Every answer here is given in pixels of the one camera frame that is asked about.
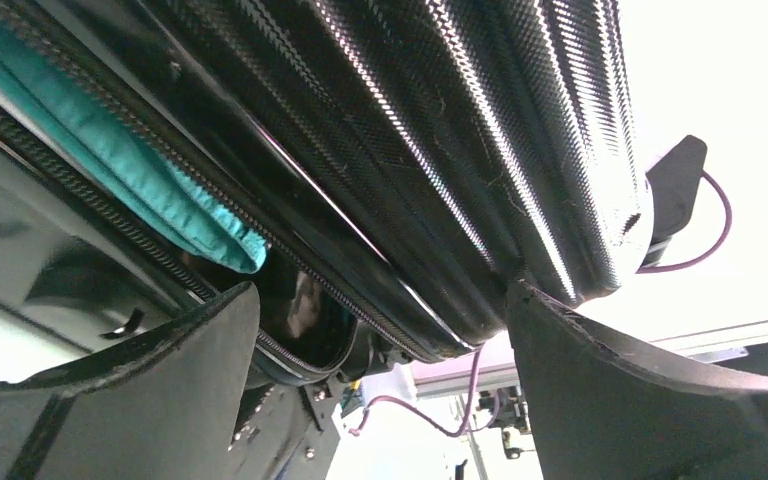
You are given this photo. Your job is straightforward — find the black ribbed hard-shell suitcase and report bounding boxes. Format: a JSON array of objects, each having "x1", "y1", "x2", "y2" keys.
[{"x1": 0, "y1": 1, "x2": 653, "y2": 385}]

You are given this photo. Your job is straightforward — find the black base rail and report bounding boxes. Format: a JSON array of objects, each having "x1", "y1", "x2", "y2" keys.
[{"x1": 223, "y1": 378, "x2": 344, "y2": 479}]

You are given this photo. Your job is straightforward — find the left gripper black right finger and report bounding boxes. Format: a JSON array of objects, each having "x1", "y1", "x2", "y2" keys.
[{"x1": 506, "y1": 280, "x2": 768, "y2": 479}]

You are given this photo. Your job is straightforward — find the aluminium frame rail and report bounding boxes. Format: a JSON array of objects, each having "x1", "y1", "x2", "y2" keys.
[{"x1": 409, "y1": 319, "x2": 768, "y2": 399}]

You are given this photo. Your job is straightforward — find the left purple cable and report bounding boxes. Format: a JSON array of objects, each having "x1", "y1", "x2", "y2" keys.
[{"x1": 349, "y1": 347, "x2": 501, "y2": 440}]

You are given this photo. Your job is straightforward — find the turquoise shorts with striped waistband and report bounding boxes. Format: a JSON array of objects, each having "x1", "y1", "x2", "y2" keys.
[{"x1": 0, "y1": 22, "x2": 268, "y2": 274}]

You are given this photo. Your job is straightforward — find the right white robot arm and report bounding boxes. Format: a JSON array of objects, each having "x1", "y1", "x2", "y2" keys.
[{"x1": 642, "y1": 135, "x2": 708, "y2": 268}]

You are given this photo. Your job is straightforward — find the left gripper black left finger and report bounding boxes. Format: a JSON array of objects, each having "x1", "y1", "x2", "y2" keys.
[{"x1": 0, "y1": 282, "x2": 260, "y2": 479}]

